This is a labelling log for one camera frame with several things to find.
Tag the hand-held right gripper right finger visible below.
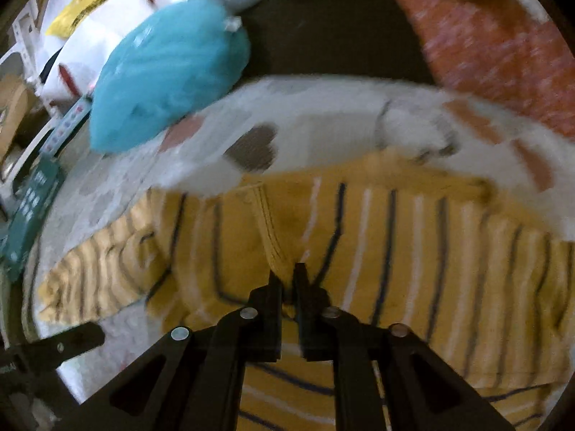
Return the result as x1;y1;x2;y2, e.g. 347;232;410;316
293;261;517;431

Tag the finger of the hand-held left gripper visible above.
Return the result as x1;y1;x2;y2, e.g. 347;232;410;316
6;322;106;372

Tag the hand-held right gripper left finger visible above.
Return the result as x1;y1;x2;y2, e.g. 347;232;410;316
54;270;284;431

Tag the yellow striped shirt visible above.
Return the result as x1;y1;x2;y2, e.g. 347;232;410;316
36;148;575;431

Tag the green box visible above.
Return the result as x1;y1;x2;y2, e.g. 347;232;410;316
0;157;64;279

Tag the heart print blanket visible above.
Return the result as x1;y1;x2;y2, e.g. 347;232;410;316
22;74;575;405

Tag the light blue dotted box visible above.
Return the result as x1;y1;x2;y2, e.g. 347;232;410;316
38;96;93;159

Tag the brown cardboard box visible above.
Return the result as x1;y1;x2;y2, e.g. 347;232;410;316
0;76;33;158

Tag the teal pillow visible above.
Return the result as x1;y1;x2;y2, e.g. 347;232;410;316
89;0;251;153

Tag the white rack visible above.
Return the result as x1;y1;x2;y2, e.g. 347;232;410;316
0;0;61;115

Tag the red floral cloth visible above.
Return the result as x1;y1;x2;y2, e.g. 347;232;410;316
375;0;575;138

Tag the white plastic bag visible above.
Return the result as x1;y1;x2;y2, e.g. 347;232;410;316
33;0;189;104

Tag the yellow plastic bag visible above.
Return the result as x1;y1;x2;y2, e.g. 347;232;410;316
46;0;118;40

